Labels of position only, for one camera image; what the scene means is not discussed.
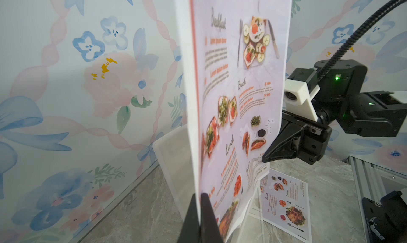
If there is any white narrow rack front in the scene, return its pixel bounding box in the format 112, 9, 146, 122
153, 125, 269, 241

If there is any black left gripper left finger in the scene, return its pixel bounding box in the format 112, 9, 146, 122
177, 194, 200, 243

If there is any black corrugated cable conduit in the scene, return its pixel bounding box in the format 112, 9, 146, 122
317, 0, 407, 81

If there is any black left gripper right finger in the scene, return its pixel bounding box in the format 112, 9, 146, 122
200, 193, 224, 243

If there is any restaurant special menu sheet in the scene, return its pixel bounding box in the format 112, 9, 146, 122
173, 0, 293, 242

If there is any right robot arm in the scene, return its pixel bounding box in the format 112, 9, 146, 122
262, 60, 407, 165

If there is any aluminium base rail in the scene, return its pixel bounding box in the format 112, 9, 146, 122
347, 156, 407, 240

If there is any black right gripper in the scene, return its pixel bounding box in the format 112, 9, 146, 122
262, 110, 332, 165

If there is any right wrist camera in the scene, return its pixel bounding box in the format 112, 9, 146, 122
284, 68, 320, 122

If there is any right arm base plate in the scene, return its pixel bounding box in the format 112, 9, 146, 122
361, 191, 407, 243

